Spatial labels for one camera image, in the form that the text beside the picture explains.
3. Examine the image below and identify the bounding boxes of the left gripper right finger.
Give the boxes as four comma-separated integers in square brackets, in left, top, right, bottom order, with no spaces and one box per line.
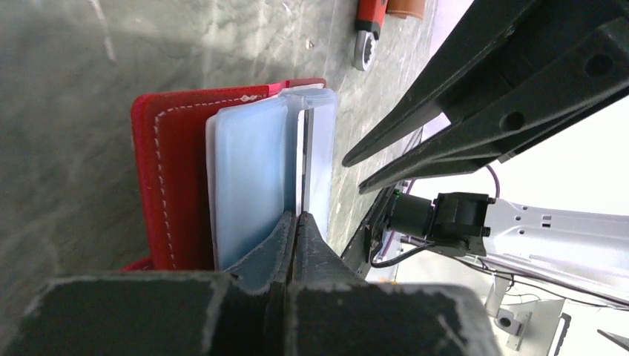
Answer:
[287,213,501,355]

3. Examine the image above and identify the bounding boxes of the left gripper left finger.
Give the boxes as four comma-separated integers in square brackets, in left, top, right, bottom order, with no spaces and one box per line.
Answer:
[4,213,297,355]

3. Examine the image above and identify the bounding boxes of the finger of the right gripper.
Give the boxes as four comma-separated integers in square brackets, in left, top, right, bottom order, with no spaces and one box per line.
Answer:
[342,1,540,167]
[359,17,628,194]

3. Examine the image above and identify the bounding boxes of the red card holder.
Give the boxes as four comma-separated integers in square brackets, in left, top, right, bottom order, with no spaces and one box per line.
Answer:
[128,78,337,271]

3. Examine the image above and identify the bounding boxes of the silver grey credit card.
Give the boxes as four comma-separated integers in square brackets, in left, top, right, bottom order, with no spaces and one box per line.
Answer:
[301,108,315,211]

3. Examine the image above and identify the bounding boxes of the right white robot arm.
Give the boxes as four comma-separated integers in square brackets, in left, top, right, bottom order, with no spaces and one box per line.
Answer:
[343,1,628,306]

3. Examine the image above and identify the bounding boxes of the brown card holder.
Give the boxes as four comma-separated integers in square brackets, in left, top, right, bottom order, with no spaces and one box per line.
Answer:
[386,0,426,19]

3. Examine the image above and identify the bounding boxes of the red handled adjustable wrench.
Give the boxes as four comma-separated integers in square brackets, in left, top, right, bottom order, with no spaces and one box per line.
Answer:
[352,0,388,71]

